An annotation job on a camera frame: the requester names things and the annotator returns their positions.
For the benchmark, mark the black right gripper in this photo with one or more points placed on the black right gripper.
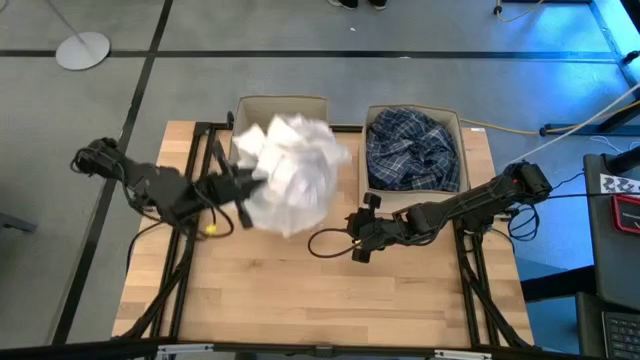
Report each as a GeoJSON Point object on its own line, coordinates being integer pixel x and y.
{"type": "Point", "coordinates": [380, 227]}

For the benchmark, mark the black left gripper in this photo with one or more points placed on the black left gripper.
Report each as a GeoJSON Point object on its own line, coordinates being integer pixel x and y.
{"type": "Point", "coordinates": [222, 190]}

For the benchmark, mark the white garment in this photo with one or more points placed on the white garment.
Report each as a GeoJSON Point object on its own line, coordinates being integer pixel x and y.
{"type": "Point", "coordinates": [295, 175]}

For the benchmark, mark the blue plaid shirt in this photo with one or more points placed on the blue plaid shirt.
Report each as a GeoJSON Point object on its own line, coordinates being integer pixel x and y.
{"type": "Point", "coordinates": [410, 150]}

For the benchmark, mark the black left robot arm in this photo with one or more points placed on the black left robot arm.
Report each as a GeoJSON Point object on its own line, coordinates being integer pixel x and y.
{"type": "Point", "coordinates": [160, 190]}

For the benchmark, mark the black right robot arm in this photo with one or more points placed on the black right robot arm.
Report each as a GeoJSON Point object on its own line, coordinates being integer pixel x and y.
{"type": "Point", "coordinates": [475, 200]}

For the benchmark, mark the beige fabric basket with label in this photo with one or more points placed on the beige fabric basket with label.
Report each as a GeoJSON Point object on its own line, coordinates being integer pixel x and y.
{"type": "Point", "coordinates": [280, 107]}

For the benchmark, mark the person's shoe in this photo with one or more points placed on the person's shoe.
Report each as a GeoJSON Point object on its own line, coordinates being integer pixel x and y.
{"type": "Point", "coordinates": [377, 4]}
{"type": "Point", "coordinates": [344, 3]}

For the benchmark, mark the round grey stand base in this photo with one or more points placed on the round grey stand base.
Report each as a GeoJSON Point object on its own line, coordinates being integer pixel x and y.
{"type": "Point", "coordinates": [82, 50]}

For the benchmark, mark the grey furniture foot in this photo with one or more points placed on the grey furniture foot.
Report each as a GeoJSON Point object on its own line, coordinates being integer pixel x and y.
{"type": "Point", "coordinates": [17, 223]}

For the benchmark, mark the dark grey side desk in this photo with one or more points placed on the dark grey side desk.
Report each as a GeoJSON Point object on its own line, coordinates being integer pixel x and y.
{"type": "Point", "coordinates": [605, 260]}

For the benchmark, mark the black floor stand leg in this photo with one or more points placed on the black floor stand leg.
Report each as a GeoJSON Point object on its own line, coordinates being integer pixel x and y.
{"type": "Point", "coordinates": [600, 125]}

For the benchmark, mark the black white marker sheet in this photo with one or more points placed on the black white marker sheet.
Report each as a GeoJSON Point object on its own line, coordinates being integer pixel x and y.
{"type": "Point", "coordinates": [620, 185]}

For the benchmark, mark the red black device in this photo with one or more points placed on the red black device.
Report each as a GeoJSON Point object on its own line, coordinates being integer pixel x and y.
{"type": "Point", "coordinates": [627, 214]}

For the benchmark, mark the black laptop keyboard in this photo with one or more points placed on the black laptop keyboard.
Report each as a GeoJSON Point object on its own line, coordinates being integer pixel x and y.
{"type": "Point", "coordinates": [622, 335]}

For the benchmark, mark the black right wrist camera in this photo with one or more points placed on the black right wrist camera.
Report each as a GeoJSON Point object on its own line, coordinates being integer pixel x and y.
{"type": "Point", "coordinates": [353, 224]}

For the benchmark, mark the black aluminium frame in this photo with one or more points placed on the black aluminium frame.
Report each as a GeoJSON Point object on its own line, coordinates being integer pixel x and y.
{"type": "Point", "coordinates": [175, 260]}

